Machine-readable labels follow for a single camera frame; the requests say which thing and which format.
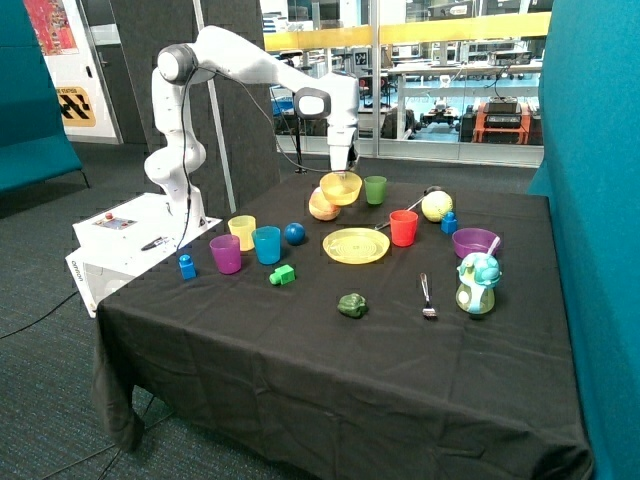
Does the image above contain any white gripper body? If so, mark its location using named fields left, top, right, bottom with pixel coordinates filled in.
left=327, top=126, right=358, bottom=171

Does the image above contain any green blue sippy cup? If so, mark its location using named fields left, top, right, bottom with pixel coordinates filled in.
left=456, top=236, right=502, bottom=315

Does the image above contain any purple plastic cup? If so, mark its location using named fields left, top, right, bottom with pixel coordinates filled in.
left=209, top=234, right=242, bottom=275

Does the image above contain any red plastic cup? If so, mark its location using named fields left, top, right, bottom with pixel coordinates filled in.
left=389, top=210, right=418, bottom=247

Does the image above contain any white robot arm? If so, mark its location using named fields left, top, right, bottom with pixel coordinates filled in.
left=144, top=26, right=360, bottom=248

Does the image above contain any blue toy block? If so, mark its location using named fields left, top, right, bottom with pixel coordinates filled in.
left=178, top=254, right=197, bottom=280
left=440, top=211, right=458, bottom=235

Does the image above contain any purple plastic bowl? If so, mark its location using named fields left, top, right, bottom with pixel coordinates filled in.
left=452, top=227, right=502, bottom=259

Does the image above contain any blue toy block right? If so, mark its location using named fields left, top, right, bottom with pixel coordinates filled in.
left=440, top=211, right=458, bottom=235

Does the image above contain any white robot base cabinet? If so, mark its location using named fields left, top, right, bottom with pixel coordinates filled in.
left=66, top=193, right=220, bottom=317

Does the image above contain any green plastic cup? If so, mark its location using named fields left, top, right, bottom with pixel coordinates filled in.
left=364, top=175, right=387, bottom=205

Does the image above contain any green toy pepper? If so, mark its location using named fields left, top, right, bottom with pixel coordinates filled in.
left=337, top=293, right=369, bottom=319

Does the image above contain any green toy block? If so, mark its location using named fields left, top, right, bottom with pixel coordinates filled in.
left=269, top=264, right=296, bottom=285

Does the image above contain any orange pink plush ball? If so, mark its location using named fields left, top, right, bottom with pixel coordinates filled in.
left=308, top=187, right=341, bottom=221

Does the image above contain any yellow plastic plate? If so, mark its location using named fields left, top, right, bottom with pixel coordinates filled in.
left=322, top=228, right=391, bottom=265

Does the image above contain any teal partition right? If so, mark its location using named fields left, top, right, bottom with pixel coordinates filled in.
left=529, top=1, right=639, bottom=479

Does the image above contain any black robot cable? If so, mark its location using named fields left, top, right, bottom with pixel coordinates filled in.
left=175, top=64, right=331, bottom=251

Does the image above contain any metal fork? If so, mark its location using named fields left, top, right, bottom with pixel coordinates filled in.
left=420, top=272, right=437, bottom=320

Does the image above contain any teal sofa left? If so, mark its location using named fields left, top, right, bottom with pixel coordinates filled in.
left=0, top=1, right=83, bottom=193

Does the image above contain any black marker pen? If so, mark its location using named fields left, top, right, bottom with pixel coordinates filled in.
left=141, top=237, right=168, bottom=251

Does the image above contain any yellow green plush ball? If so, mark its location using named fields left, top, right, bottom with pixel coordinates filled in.
left=421, top=191, right=453, bottom=223

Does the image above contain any dark blue ball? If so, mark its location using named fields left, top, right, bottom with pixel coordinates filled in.
left=284, top=222, right=306, bottom=246

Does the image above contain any blue toy block left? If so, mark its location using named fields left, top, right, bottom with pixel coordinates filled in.
left=178, top=254, right=197, bottom=280

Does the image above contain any metal ladle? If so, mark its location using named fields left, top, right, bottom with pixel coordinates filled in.
left=373, top=185, right=443, bottom=231

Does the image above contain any black tablecloth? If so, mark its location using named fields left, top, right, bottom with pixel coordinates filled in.
left=92, top=175, right=594, bottom=479

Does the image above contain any yellow plastic bowl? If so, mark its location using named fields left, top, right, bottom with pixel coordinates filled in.
left=320, top=171, right=363, bottom=206

